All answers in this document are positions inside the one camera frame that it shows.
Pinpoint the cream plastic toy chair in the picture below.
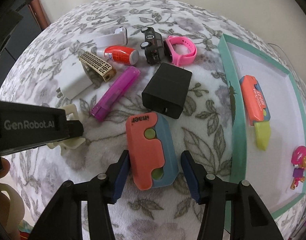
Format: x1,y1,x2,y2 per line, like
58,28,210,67
47,104,86,155

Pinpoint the white wall charger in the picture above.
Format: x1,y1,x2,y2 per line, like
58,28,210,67
56,63,92,100

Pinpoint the pink brown dog figure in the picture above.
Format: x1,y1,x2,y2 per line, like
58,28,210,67
290,146,306,190

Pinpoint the purple lighter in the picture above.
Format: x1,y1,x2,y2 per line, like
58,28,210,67
91,66,141,122

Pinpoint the gold patterned lighter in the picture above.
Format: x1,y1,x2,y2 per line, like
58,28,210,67
79,51,116,82

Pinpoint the coral blue yellow toy knife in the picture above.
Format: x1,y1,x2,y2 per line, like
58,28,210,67
240,75,271,151

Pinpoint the black wall charger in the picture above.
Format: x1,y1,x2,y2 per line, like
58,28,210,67
142,63,192,119

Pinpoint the black toy car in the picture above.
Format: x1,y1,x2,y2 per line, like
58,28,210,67
140,27,165,65

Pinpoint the person's hand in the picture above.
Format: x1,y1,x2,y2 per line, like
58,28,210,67
0,157,25,239

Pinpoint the teal white shallow box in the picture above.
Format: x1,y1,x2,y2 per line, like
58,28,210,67
218,35,306,218

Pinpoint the dark cabinet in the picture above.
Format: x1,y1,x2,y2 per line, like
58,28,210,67
0,0,50,88

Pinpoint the red white glue bottle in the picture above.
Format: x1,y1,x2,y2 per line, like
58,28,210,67
97,46,139,66

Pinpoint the floral fleece blanket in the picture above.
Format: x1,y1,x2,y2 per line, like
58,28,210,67
0,0,293,220

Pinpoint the pink smart watch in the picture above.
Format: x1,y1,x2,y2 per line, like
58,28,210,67
164,35,197,67

